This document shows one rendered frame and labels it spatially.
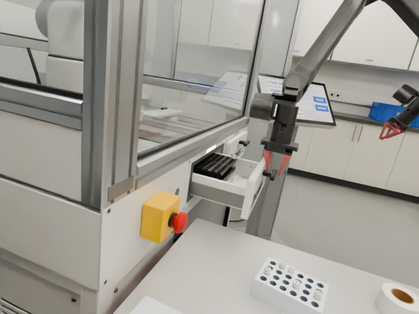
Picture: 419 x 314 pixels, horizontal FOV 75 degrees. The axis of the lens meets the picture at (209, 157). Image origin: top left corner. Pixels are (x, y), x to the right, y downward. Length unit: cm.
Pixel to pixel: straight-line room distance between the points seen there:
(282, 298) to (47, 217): 42
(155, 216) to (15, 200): 23
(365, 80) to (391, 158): 119
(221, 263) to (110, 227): 28
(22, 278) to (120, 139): 36
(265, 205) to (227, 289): 136
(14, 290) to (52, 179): 29
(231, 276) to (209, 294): 7
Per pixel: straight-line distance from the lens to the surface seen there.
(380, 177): 403
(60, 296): 60
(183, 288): 57
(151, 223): 52
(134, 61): 41
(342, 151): 385
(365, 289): 73
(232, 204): 70
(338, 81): 443
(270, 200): 191
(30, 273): 63
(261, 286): 57
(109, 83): 37
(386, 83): 456
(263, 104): 77
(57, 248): 52
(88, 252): 48
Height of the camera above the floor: 115
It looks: 17 degrees down
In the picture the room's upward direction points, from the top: 9 degrees clockwise
